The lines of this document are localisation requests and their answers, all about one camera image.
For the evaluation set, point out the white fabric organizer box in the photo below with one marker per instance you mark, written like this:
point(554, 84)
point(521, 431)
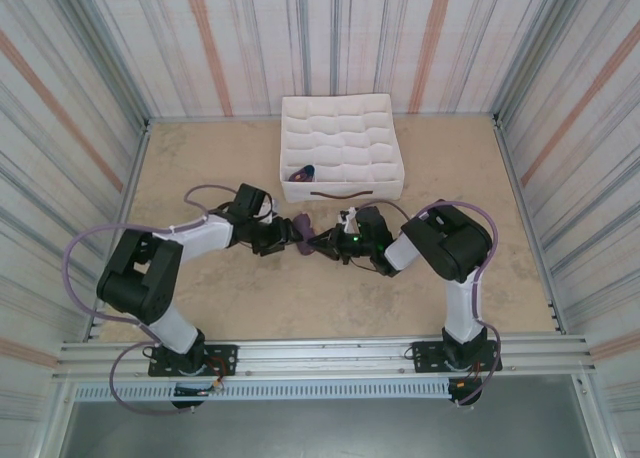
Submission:
point(345, 138)

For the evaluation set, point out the aluminium mounting rail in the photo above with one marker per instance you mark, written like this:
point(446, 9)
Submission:
point(325, 358)

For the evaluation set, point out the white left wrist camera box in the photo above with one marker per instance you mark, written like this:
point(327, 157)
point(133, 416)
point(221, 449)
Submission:
point(270, 213)

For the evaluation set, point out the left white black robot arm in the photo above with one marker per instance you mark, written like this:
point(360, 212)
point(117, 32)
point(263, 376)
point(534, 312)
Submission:
point(140, 278)

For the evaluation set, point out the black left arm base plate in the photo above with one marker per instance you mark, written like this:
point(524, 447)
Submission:
point(225, 350)

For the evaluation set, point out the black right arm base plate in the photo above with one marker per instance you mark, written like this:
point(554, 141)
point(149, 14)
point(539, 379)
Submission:
point(425, 355)

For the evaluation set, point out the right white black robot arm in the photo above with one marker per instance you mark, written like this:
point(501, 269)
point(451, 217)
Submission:
point(450, 243)

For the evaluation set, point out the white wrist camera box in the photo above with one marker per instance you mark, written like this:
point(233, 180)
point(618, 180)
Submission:
point(348, 220)
point(270, 213)

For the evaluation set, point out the purple sock with orange cuff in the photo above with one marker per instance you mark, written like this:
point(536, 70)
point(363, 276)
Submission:
point(305, 174)

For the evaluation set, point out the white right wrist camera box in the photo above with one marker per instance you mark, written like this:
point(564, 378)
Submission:
point(348, 220)

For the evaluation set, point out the aluminium frame edge profile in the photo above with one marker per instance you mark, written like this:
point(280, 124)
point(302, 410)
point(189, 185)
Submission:
point(136, 168)
point(511, 168)

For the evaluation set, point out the purple sock with tan toe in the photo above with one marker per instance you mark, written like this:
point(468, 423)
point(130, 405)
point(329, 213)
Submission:
point(303, 220)

